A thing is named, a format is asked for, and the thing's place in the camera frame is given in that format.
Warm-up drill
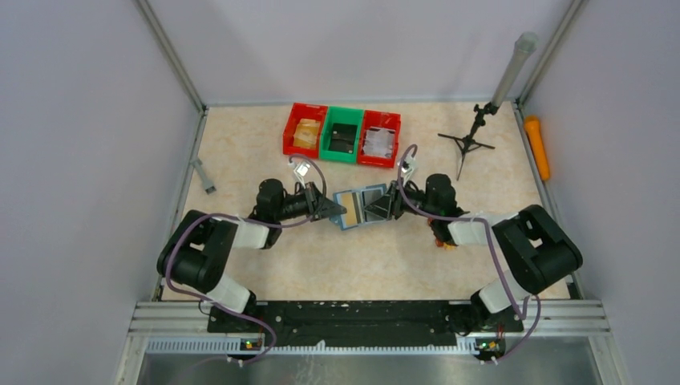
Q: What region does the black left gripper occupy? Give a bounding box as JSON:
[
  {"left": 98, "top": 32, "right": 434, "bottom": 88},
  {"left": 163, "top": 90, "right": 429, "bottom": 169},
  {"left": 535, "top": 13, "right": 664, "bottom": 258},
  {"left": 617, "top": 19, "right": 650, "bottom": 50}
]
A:
[{"left": 274, "top": 181, "right": 346, "bottom": 221}]

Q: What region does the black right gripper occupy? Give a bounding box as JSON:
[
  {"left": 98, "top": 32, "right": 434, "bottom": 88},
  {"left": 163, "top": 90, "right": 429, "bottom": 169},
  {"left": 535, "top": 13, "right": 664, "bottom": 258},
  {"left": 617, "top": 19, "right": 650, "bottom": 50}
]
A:
[{"left": 364, "top": 177, "right": 438, "bottom": 220}]

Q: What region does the dark grey credit card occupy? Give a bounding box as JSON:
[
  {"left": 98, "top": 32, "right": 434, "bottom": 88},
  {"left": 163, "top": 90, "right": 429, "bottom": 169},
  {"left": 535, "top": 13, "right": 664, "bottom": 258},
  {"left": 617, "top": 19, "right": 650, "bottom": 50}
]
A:
[{"left": 360, "top": 184, "right": 392, "bottom": 223}]

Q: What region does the teal card holder wallet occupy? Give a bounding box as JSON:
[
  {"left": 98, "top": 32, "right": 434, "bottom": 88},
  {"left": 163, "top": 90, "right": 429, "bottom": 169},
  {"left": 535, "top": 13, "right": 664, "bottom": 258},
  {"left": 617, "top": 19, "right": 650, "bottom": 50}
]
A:
[{"left": 329, "top": 184, "right": 380, "bottom": 231}]

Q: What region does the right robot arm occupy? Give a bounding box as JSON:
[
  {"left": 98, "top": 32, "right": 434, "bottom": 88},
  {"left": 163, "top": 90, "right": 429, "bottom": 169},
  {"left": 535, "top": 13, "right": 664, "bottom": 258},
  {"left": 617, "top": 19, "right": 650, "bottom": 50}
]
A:
[{"left": 364, "top": 173, "right": 583, "bottom": 330}]

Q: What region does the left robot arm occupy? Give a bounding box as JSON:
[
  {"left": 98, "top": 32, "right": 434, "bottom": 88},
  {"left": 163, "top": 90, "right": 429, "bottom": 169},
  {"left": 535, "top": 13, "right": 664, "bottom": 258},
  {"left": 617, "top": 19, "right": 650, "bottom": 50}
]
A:
[{"left": 156, "top": 179, "right": 346, "bottom": 332}]

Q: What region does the green plastic bin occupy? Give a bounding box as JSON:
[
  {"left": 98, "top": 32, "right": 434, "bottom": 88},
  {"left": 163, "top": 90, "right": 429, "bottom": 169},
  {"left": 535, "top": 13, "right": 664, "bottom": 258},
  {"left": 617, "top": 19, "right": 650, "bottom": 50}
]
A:
[{"left": 318, "top": 106, "right": 365, "bottom": 164}]

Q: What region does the red bin with clear bags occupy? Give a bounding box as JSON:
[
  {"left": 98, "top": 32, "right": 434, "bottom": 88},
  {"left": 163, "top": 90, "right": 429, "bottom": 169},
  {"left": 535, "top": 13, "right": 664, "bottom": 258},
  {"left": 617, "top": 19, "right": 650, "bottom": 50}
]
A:
[{"left": 356, "top": 110, "right": 401, "bottom": 168}]

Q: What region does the red bin with orange items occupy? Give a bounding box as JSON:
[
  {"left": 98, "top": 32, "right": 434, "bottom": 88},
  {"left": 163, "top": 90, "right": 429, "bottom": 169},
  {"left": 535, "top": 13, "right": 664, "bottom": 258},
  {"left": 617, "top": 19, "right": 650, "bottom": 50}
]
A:
[{"left": 282, "top": 103, "right": 328, "bottom": 159}]

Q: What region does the black mini tripod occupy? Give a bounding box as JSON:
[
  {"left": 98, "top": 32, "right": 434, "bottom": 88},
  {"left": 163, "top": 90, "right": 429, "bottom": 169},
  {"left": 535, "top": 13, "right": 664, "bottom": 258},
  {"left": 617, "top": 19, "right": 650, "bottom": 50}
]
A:
[{"left": 437, "top": 102, "right": 500, "bottom": 180}]

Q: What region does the orange flashlight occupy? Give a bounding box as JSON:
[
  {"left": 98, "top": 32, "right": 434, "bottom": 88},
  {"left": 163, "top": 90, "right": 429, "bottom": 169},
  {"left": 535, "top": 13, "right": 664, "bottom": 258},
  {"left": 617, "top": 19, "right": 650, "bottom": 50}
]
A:
[{"left": 524, "top": 115, "right": 551, "bottom": 181}]

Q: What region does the grey cylinder on tripod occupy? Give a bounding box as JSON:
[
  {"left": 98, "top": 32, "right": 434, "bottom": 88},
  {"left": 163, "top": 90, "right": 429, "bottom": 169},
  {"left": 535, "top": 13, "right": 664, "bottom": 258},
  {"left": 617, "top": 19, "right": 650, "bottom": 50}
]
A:
[{"left": 490, "top": 31, "right": 539, "bottom": 109}]

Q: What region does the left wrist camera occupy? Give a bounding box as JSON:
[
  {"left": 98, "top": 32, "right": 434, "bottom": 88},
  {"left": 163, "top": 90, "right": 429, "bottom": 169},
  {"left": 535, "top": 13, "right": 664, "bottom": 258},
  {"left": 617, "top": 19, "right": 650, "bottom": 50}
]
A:
[{"left": 289, "top": 160, "right": 312, "bottom": 185}]

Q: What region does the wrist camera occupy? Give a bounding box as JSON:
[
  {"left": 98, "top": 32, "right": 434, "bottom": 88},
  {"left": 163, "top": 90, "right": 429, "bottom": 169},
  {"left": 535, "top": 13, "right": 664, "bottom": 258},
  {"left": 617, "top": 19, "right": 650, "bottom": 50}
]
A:
[
  {"left": 399, "top": 156, "right": 418, "bottom": 184},
  {"left": 289, "top": 160, "right": 312, "bottom": 185}
]

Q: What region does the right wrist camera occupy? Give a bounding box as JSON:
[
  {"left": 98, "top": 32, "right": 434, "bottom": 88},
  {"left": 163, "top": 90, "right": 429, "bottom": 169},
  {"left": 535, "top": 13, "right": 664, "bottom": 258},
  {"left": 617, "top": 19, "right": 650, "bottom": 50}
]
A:
[{"left": 399, "top": 156, "right": 418, "bottom": 184}]

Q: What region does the grey bracket tool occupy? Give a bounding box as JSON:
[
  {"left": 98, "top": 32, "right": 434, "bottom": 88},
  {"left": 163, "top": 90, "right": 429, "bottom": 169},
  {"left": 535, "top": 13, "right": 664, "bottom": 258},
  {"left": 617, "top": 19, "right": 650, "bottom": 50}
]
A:
[{"left": 190, "top": 157, "right": 217, "bottom": 195}]

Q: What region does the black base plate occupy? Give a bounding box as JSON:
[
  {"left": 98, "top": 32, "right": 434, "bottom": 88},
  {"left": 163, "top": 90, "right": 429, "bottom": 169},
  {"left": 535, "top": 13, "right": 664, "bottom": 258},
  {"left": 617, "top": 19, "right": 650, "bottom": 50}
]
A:
[{"left": 207, "top": 300, "right": 524, "bottom": 347}]

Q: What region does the aluminium frame rail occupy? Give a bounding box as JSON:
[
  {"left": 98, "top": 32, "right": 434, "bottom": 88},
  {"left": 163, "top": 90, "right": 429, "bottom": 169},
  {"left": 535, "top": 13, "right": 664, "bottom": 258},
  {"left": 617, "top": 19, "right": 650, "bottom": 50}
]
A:
[{"left": 115, "top": 299, "right": 629, "bottom": 384}]

